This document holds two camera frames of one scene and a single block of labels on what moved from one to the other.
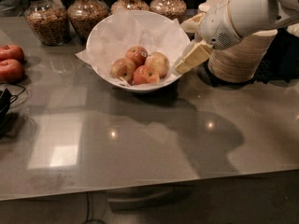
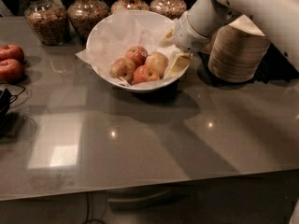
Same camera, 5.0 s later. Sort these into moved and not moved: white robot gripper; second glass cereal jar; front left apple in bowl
Moved: white robot gripper
Not moved: second glass cereal jar; front left apple in bowl
